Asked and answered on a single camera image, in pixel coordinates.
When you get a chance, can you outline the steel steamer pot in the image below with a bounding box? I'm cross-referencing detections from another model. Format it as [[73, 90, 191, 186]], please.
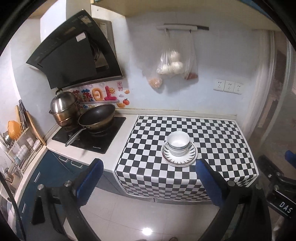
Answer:
[[49, 88, 80, 127]]

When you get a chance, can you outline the dark wok pan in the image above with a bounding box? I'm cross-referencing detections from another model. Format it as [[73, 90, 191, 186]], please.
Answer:
[[65, 104, 115, 147]]

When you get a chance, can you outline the black white checkered mat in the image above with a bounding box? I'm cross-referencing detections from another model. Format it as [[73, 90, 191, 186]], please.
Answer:
[[113, 115, 259, 202]]

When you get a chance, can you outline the white bowl blue rim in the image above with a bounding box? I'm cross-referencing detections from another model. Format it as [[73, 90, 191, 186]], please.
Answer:
[[167, 131, 190, 157]]

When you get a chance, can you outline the black induction cooktop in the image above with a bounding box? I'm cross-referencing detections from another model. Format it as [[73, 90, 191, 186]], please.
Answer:
[[52, 116, 126, 154]]

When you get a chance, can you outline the dish drying rack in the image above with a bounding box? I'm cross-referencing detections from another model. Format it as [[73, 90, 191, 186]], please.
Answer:
[[1, 99, 44, 173]]

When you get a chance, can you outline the blue kitchen cabinet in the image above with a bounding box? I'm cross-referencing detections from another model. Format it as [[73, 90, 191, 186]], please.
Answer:
[[16, 149, 121, 235]]

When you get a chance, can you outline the white wall socket strip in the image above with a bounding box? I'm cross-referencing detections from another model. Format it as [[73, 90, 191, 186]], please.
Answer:
[[213, 79, 244, 95]]

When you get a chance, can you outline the orange plastic bowl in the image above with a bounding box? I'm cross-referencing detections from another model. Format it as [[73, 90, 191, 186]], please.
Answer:
[[8, 120, 22, 140]]

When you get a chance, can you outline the colourful wall sticker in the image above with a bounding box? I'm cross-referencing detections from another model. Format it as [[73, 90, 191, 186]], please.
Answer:
[[67, 80, 130, 109]]

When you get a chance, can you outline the white plate with blue leaves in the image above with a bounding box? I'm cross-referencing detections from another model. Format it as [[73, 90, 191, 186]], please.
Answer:
[[161, 142, 198, 167]]

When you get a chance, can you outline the wooden cutting board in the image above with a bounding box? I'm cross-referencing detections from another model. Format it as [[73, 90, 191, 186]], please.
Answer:
[[26, 111, 47, 146]]

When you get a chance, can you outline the black range hood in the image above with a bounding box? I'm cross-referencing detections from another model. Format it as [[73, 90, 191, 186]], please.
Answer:
[[27, 10, 123, 89]]

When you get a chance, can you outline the plastic bag with buns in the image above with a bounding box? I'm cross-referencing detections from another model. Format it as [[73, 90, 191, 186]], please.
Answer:
[[147, 29, 198, 89]]

